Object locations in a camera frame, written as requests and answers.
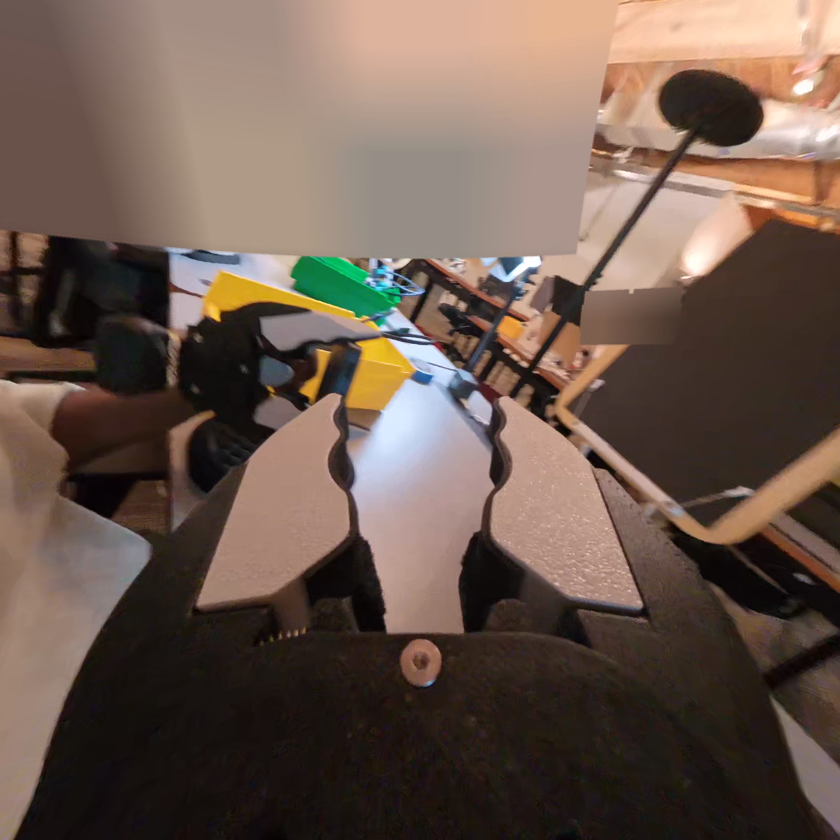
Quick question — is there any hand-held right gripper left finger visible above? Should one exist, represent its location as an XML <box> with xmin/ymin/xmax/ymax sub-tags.
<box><xmin>195</xmin><ymin>394</ymin><xmax>386</xmax><ymax>634</ymax></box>

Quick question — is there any silver ventilation duct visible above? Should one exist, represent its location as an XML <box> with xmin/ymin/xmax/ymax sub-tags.
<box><xmin>600</xmin><ymin>66</ymin><xmax>840</xmax><ymax>161</ymax></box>

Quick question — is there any yellow plastic bin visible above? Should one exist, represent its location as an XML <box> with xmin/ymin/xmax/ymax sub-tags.
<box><xmin>202</xmin><ymin>270</ymin><xmax>416</xmax><ymax>412</ymax></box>

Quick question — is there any blue cable coil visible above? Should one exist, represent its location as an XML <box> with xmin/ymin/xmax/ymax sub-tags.
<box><xmin>367</xmin><ymin>261</ymin><xmax>427</xmax><ymax>298</ymax></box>

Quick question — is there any person's left forearm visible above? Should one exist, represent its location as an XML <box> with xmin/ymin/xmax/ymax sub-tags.
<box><xmin>51</xmin><ymin>387</ymin><xmax>217</xmax><ymax>470</ymax></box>

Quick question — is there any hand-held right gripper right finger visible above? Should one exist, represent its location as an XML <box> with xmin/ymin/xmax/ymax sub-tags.
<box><xmin>459</xmin><ymin>395</ymin><xmax>646</xmax><ymax>634</ymax></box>

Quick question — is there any black boom pole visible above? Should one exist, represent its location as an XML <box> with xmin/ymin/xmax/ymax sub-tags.
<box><xmin>508</xmin><ymin>125</ymin><xmax>703</xmax><ymax>398</ymax></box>

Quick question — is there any black board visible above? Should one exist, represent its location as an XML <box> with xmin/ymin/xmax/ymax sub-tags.
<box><xmin>577</xmin><ymin>220</ymin><xmax>840</xmax><ymax>526</ymax></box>

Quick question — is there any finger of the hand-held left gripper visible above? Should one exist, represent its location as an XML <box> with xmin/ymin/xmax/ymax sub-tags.
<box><xmin>251</xmin><ymin>356</ymin><xmax>309</xmax><ymax>429</ymax></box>
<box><xmin>259</xmin><ymin>311</ymin><xmax>383</xmax><ymax>353</ymax></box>

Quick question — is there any black light stand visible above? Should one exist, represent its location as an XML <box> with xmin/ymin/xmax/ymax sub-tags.
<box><xmin>462</xmin><ymin>262</ymin><xmax>532</xmax><ymax>375</ymax></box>

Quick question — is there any wooden office desk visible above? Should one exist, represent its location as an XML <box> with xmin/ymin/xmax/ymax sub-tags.
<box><xmin>423</xmin><ymin>258</ymin><xmax>581</xmax><ymax>395</ymax></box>

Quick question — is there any black square HDMI adapter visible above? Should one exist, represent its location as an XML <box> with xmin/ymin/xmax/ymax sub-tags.
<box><xmin>319</xmin><ymin>343</ymin><xmax>363</xmax><ymax>399</ymax></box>

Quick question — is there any green plastic bin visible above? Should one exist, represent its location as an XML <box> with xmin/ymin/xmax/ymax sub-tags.
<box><xmin>290</xmin><ymin>256</ymin><xmax>403</xmax><ymax>317</ymax></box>

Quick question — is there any black mesh pad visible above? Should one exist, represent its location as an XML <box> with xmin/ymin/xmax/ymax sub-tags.
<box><xmin>189</xmin><ymin>420</ymin><xmax>260</xmax><ymax>493</ymax></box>

